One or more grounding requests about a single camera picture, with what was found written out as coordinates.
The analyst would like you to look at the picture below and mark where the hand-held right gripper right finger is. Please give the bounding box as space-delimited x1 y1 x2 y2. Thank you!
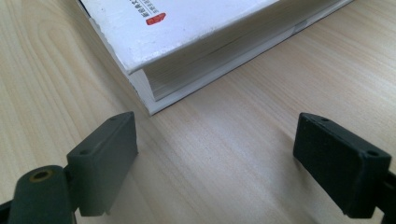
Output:
292 111 392 219

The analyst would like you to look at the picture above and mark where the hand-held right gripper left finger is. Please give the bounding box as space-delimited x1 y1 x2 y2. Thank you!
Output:
65 111 139 217

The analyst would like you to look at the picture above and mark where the white rectangular box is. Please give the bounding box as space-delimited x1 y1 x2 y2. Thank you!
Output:
76 0 356 116

